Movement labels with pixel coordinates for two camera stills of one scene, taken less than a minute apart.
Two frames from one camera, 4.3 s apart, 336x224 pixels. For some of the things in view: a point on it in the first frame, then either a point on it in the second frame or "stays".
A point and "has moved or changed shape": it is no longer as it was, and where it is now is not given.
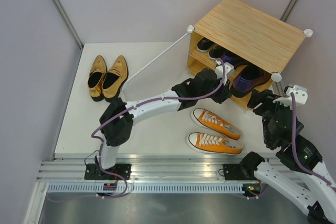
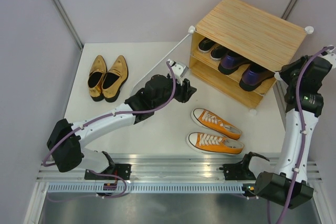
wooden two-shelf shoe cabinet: x=254 y=46 stays
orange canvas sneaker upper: x=206 y=119 stays
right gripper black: x=266 y=96 -> x=284 y=71
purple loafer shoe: x=229 y=56 stays
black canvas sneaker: x=204 y=44 stays
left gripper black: x=224 y=94 -> x=184 y=96
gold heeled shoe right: x=113 y=80 stays
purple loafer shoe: x=250 y=77 has moved or changed shape
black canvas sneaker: x=216 y=51 stays
